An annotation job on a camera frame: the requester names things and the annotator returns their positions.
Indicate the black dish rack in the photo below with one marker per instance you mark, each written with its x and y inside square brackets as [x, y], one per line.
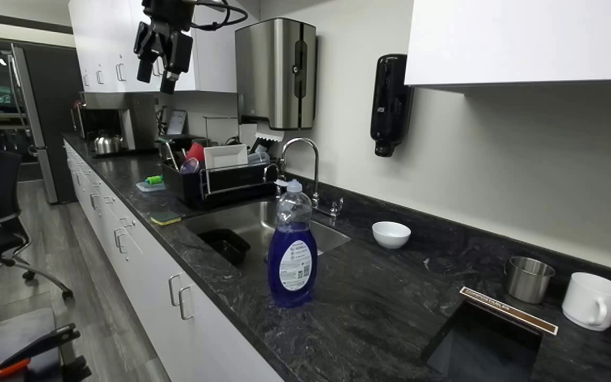
[205, 190]

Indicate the stainless steel cup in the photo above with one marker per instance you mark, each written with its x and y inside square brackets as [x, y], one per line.
[528, 278]

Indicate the stainless steel sink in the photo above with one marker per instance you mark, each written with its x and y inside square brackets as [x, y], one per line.
[250, 222]

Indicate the black wall soap dispenser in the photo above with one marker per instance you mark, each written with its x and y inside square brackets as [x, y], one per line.
[391, 104]

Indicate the white cabinets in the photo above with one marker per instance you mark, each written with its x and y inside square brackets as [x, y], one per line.
[192, 335]
[105, 33]

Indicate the yellow green sponge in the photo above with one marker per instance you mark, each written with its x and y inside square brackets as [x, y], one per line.
[163, 220]

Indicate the white lower cabinets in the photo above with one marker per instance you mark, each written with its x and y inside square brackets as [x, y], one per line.
[192, 335]

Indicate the coffee maker with carafe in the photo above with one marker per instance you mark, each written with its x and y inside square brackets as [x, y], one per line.
[105, 131]

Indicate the steel paper towel dispenser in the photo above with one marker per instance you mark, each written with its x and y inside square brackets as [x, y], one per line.
[276, 73]

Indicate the white ceramic mug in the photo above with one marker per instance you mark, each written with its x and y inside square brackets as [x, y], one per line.
[587, 303]

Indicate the red plastic cup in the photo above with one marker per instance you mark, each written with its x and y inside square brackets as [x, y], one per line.
[196, 151]

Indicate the chrome sink faucet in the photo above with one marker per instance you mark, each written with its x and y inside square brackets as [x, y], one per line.
[301, 158]

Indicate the far white upper cabinets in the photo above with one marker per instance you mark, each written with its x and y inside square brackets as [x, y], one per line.
[105, 33]

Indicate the white upper cabinet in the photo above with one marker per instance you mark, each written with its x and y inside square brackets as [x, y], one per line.
[507, 41]

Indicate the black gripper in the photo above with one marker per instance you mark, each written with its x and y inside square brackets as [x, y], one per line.
[163, 36]

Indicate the white ceramic bowl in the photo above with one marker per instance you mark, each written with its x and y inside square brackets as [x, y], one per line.
[391, 234]

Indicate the blue dish soap bottle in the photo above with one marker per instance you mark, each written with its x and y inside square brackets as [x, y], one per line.
[294, 254]

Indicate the black sink tray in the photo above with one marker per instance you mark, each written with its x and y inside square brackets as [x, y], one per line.
[227, 245]

